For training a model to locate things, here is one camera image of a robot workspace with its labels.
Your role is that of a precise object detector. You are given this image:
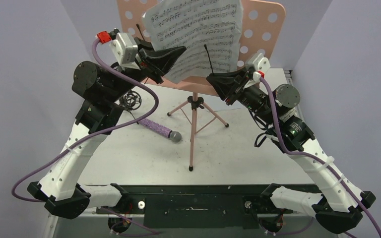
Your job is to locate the purple glitter microphone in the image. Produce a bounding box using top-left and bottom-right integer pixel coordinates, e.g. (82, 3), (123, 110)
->
(137, 119), (182, 143)

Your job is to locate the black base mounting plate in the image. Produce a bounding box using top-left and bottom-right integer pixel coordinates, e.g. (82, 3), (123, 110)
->
(95, 184), (322, 230)

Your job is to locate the right wrist camera silver box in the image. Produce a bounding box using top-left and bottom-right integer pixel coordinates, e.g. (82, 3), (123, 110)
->
(244, 53), (271, 89)

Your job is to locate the pink perforated music stand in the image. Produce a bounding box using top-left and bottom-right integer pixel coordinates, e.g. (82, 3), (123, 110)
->
(116, 0), (287, 172)

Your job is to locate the left wrist camera silver box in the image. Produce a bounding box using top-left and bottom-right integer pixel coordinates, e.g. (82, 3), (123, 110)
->
(110, 32), (139, 70)

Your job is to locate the white sheet music paper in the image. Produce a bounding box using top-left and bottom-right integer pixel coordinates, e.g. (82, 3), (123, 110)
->
(201, 94), (240, 112)
(142, 0), (244, 84)

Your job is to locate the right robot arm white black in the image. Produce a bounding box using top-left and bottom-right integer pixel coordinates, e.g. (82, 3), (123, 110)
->
(207, 67), (376, 234)

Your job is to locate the black microphone shock mount tripod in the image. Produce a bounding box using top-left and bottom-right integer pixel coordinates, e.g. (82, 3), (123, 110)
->
(119, 90), (142, 119)

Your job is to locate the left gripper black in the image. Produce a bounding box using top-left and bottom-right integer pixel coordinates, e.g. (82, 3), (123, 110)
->
(105, 38), (187, 102)

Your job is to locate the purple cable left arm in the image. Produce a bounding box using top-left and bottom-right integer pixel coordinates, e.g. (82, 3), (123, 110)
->
(11, 31), (160, 203)

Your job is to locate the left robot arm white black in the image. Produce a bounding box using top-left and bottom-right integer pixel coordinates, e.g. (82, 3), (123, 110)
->
(27, 33), (186, 219)

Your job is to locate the wrist camera silver box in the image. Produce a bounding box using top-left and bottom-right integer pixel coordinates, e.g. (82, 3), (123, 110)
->
(110, 32), (139, 70)
(244, 53), (271, 89)

